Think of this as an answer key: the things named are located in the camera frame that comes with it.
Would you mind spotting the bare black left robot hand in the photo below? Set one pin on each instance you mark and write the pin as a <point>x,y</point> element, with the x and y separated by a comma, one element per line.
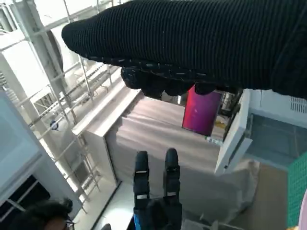
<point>158,213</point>

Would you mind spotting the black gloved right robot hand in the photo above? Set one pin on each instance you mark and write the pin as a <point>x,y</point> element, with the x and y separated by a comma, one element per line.
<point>192,36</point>

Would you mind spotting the pink bowl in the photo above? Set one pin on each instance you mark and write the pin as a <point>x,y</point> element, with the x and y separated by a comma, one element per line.
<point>304,213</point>

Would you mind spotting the purple lit screen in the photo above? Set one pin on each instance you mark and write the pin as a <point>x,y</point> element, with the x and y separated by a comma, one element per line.
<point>201,112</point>

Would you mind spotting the white cabinet with perforated side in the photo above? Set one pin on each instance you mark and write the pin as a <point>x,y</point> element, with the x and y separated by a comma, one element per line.
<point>237,134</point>

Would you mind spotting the green cutting mat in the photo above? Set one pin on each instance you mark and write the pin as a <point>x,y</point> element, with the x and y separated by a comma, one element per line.
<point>296,191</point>

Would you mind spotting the white glass front cabinet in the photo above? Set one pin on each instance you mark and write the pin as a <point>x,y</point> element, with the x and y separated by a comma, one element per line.
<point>16,143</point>

